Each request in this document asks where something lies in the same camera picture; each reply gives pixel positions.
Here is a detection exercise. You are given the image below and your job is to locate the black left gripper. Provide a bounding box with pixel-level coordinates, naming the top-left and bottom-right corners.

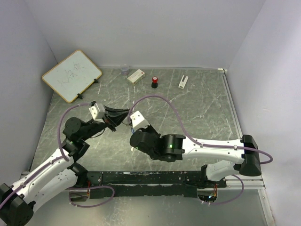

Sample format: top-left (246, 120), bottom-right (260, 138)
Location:
top-left (80, 104), bottom-right (131, 140)

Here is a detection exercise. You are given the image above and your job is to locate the silver metal keyring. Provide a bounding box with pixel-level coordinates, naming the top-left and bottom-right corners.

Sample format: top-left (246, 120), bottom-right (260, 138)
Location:
top-left (122, 117), bottom-right (132, 127)

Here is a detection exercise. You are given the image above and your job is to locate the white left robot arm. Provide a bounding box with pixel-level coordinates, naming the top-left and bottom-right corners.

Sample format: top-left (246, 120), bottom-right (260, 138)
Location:
top-left (0, 103), bottom-right (129, 226)

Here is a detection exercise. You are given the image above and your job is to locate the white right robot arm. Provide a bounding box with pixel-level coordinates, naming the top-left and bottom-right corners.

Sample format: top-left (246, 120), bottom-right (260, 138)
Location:
top-left (129, 126), bottom-right (261, 187)

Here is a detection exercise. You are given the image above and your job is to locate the white staples box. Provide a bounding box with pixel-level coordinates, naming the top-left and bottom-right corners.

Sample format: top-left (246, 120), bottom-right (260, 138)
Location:
top-left (127, 69), bottom-right (145, 86)

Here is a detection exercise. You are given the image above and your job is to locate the clear cup of paper clips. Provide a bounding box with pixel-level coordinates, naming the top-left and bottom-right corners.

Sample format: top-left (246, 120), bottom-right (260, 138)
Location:
top-left (120, 64), bottom-right (129, 76)

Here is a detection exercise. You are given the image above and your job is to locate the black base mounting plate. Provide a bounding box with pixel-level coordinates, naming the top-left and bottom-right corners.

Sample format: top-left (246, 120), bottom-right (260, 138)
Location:
top-left (87, 171), bottom-right (226, 199)

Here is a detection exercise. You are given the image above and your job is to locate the red and black stamp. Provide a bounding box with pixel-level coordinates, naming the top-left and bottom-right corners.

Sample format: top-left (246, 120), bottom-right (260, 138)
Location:
top-left (151, 76), bottom-right (158, 89)

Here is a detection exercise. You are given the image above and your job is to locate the white stapler remover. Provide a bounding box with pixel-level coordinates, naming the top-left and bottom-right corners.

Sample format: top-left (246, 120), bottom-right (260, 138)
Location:
top-left (178, 75), bottom-right (189, 89)

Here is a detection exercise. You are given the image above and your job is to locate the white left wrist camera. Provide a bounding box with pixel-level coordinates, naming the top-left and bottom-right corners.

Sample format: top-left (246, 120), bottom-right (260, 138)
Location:
top-left (89, 103), bottom-right (106, 121)

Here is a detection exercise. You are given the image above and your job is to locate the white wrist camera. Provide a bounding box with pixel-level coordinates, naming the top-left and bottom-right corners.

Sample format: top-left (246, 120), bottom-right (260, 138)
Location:
top-left (130, 111), bottom-right (150, 131)
top-left (89, 103), bottom-right (106, 121)

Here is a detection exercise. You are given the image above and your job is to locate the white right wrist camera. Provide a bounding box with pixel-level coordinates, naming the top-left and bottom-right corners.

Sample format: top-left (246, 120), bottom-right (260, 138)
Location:
top-left (130, 111), bottom-right (150, 131)

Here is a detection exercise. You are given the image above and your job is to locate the small whiteboard with wooden frame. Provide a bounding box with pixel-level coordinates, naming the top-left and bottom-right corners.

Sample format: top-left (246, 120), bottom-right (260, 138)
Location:
top-left (42, 49), bottom-right (102, 103)

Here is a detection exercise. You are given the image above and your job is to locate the aluminium frame rail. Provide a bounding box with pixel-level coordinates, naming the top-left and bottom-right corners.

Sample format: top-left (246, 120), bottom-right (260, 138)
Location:
top-left (218, 68), bottom-right (265, 190)

